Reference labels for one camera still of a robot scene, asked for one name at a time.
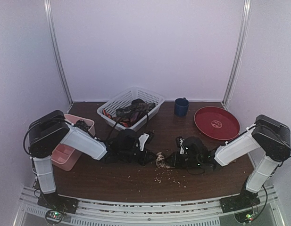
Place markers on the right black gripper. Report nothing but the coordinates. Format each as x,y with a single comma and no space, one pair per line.
178,160

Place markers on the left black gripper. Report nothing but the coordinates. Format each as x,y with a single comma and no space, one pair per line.
145,160

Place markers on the paisley patterned tie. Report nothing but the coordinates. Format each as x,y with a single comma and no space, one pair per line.
161,161

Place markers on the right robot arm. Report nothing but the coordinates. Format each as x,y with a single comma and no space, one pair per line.
273,137

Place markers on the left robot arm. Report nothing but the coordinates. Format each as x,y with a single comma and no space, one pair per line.
54,132

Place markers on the dark ties in basket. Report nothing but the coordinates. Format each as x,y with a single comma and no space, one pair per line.
130,115

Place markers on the red round plate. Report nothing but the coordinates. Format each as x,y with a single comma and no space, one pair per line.
217,123

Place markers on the dark blue mug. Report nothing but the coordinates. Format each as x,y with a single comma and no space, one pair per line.
181,107

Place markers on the white perforated plastic basket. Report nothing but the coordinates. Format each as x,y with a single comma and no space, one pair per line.
124,99

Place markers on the rolled dark tie in organizer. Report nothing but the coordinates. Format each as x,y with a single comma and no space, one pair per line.
81,124

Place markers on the pink compartment organizer box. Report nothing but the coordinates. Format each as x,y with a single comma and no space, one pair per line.
65,157

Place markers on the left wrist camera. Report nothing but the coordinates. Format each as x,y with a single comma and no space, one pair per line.
145,138

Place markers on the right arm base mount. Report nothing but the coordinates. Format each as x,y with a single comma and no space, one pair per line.
237,202

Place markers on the aluminium front rail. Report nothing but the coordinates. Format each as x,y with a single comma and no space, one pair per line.
205,212

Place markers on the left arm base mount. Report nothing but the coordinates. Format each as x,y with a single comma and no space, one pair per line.
59,203

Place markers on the right frame post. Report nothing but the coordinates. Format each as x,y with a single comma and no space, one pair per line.
238,53

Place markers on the frame post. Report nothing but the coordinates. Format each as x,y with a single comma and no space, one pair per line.
238,53
57,56

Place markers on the left frame post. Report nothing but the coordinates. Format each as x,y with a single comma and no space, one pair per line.
57,56

